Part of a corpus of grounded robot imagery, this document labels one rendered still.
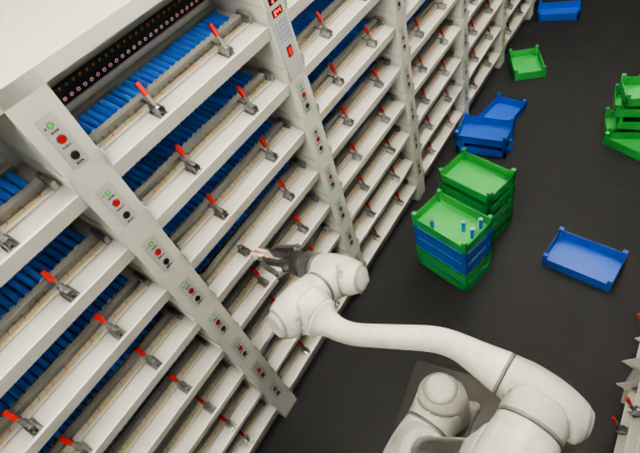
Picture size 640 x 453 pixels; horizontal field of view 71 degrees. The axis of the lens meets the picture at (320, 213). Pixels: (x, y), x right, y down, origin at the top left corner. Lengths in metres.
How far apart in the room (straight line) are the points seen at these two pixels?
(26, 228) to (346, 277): 0.72
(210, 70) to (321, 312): 0.69
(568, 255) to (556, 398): 1.51
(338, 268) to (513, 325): 1.26
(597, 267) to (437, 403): 1.23
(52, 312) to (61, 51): 0.57
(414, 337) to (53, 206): 0.84
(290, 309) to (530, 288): 1.52
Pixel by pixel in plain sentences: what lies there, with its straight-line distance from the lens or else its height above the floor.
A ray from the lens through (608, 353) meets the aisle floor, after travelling 2.30.
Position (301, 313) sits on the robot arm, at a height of 1.11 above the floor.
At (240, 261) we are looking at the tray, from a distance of 1.53.
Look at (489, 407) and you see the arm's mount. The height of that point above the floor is 0.26.
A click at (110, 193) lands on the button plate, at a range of 1.13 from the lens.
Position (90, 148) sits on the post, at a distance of 1.09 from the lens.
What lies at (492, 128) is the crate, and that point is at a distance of 3.06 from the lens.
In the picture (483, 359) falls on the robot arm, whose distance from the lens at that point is 1.10.
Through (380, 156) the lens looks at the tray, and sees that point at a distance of 2.26.
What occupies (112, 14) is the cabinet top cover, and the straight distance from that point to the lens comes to 1.10.
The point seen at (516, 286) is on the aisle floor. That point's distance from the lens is 2.39.
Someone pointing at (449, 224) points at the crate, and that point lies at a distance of 2.19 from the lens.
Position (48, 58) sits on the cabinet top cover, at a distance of 1.03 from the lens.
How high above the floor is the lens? 2.02
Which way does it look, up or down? 46 degrees down
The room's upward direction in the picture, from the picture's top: 21 degrees counter-clockwise
